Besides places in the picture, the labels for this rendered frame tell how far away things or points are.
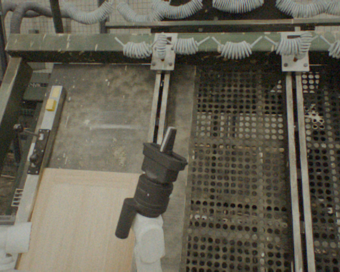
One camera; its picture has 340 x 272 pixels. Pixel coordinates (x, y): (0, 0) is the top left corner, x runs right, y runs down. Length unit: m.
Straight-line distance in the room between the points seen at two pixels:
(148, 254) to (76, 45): 1.04
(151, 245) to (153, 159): 0.21
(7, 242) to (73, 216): 0.54
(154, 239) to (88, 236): 0.53
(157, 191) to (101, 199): 0.57
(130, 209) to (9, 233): 0.26
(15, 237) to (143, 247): 0.28
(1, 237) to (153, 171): 0.35
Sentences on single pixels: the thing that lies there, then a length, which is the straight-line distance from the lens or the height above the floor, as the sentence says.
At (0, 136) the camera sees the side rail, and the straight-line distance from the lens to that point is 1.57.
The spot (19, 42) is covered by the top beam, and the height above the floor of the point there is 1.85.
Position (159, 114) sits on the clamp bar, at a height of 1.55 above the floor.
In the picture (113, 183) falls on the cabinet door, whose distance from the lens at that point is 1.27.
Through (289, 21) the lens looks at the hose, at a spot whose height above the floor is 1.91.
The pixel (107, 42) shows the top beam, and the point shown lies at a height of 1.85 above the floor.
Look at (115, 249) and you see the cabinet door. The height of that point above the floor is 1.11.
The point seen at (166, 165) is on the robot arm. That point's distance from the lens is 0.70.
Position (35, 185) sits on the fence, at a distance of 1.38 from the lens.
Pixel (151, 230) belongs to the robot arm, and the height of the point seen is 1.41.
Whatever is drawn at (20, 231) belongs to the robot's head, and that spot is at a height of 1.43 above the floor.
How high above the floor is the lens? 1.83
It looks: 16 degrees down
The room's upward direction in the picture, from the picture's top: straight up
